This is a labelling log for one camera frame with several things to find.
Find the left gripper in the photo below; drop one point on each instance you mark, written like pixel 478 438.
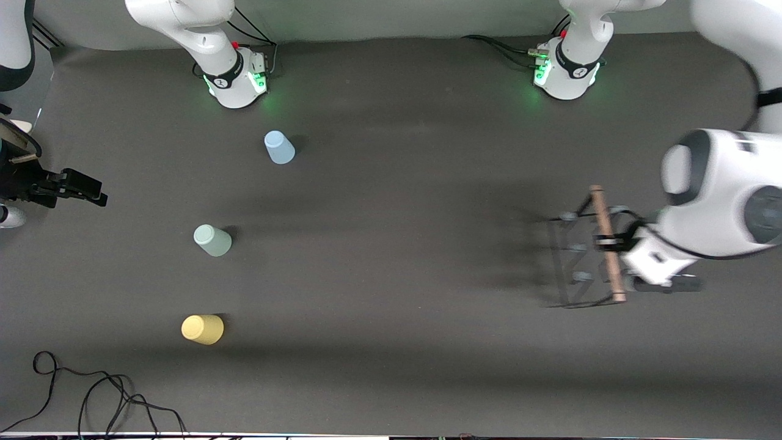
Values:
pixel 629 233

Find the light blue plastic cup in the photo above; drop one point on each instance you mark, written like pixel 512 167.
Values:
pixel 280 150

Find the pale green plastic cup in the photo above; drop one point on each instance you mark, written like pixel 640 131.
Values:
pixel 212 241

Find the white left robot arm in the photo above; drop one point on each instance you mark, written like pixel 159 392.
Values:
pixel 721 195

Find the dark grey table mat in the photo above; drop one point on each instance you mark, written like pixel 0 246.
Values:
pixel 427 336

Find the yellow plastic cup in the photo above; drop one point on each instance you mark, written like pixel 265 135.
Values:
pixel 203 330

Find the dark metal frame bar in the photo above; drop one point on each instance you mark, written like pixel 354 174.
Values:
pixel 46 35

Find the beige furniture piece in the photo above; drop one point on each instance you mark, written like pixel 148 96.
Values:
pixel 23 126

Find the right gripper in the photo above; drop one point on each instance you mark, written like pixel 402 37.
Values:
pixel 18 181

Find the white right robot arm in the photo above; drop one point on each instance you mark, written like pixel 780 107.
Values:
pixel 229 73

